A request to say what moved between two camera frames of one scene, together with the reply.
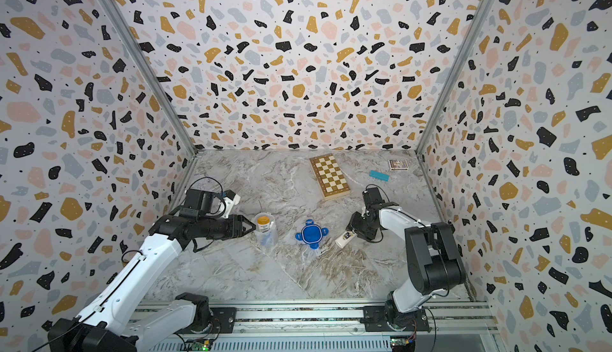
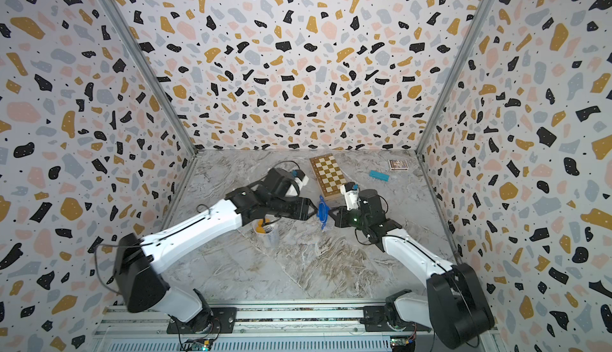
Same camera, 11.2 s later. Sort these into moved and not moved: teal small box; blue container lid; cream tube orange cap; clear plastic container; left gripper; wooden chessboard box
Moved: blue container lid; left gripper
Not moved: cream tube orange cap; teal small box; clear plastic container; wooden chessboard box
